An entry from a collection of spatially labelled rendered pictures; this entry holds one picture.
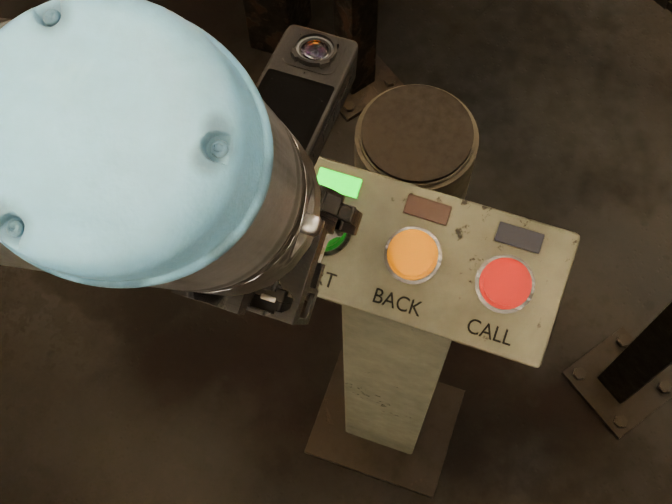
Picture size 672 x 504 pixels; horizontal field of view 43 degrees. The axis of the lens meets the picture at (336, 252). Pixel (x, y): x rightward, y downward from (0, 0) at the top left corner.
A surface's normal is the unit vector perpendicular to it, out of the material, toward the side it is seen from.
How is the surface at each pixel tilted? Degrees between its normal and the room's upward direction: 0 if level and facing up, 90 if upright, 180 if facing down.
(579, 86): 0
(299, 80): 10
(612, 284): 0
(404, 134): 0
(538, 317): 20
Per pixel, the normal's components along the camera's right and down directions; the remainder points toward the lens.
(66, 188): -0.04, -0.07
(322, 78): 0.05, -0.55
